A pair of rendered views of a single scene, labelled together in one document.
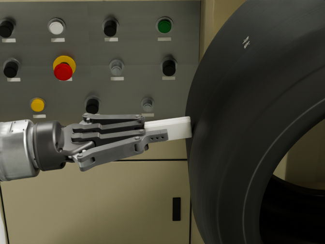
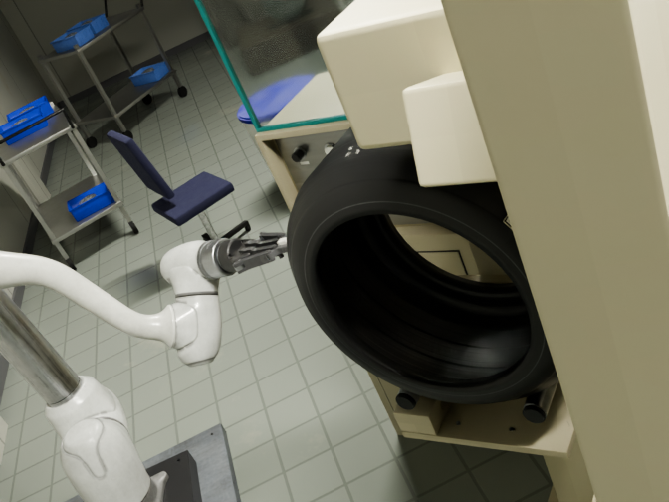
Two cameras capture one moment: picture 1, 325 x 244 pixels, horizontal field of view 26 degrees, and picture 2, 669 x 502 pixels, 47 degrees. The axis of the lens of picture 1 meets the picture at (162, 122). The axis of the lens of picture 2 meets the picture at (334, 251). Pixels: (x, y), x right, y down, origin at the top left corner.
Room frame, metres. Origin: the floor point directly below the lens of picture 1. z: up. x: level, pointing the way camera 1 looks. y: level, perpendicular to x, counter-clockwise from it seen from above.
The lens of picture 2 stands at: (-0.12, -1.03, 2.00)
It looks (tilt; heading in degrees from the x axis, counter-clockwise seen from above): 29 degrees down; 42
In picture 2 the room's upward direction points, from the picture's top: 25 degrees counter-clockwise
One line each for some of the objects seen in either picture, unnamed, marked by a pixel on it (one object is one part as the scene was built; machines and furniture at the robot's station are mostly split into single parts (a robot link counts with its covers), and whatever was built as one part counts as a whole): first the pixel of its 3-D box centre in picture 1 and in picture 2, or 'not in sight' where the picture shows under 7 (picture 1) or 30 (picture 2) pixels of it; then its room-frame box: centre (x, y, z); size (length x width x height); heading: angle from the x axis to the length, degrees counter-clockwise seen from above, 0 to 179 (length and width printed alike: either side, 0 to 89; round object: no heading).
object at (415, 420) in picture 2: not in sight; (443, 366); (0.97, -0.20, 0.83); 0.36 x 0.09 x 0.06; 1
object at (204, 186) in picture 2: not in sight; (186, 192); (2.50, 2.19, 0.45); 0.52 x 0.49 x 0.89; 134
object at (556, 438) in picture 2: not in sight; (505, 381); (0.98, -0.34, 0.80); 0.37 x 0.36 x 0.02; 91
